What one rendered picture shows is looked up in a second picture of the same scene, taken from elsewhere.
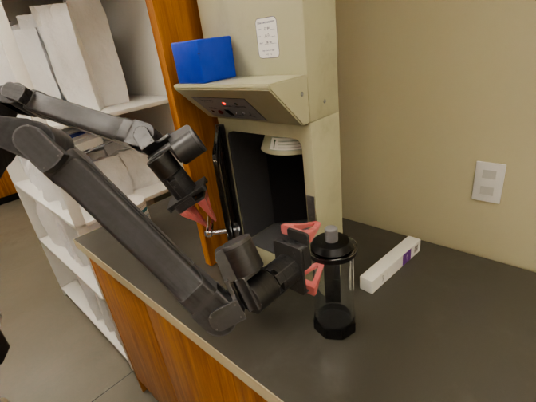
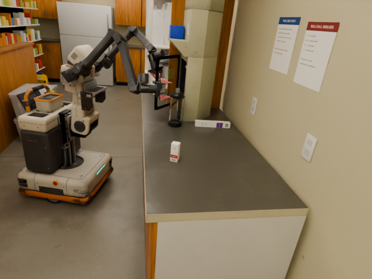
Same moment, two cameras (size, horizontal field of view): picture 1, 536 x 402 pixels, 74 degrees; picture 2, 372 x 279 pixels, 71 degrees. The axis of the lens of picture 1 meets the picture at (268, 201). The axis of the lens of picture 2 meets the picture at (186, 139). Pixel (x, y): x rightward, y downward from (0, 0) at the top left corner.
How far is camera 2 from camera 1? 1.40 m
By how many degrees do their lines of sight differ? 29
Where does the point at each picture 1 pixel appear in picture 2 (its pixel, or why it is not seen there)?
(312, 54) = (192, 36)
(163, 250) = (129, 68)
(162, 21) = (173, 17)
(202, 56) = (172, 30)
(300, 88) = (185, 45)
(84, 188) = (121, 50)
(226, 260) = (139, 77)
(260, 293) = (141, 86)
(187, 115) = (172, 48)
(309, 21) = (192, 26)
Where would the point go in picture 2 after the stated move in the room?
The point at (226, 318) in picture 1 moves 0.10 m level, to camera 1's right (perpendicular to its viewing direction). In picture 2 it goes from (133, 88) to (144, 91)
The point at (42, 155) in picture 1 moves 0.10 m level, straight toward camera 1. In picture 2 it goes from (116, 39) to (112, 40)
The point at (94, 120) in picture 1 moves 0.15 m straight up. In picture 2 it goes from (144, 41) to (145, 20)
